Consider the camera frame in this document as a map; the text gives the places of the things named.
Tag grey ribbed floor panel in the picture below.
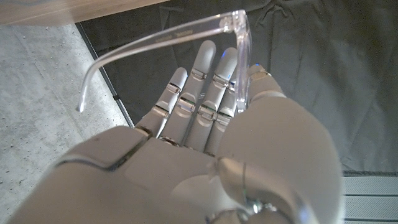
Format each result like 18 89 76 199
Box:
341 170 398 224

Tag black backdrop stand pole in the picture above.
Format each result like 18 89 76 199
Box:
75 22 136 129

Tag clear plastic glasses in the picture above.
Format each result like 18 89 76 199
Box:
76 9 252 114

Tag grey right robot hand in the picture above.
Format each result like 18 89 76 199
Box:
6 39 345 224

